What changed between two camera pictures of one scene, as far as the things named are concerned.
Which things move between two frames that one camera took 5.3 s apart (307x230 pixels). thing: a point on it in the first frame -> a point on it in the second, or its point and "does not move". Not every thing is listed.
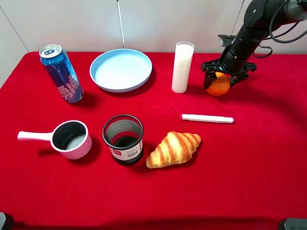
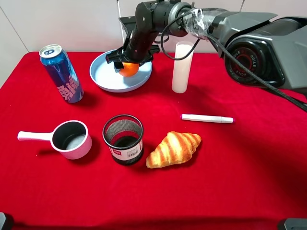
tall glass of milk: (182, 66) does not move
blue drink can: (59, 65) does not move
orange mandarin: (220, 86) -> (130, 69)
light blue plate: (120, 70) does not move
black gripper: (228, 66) -> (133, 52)
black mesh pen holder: (123, 135) does not move
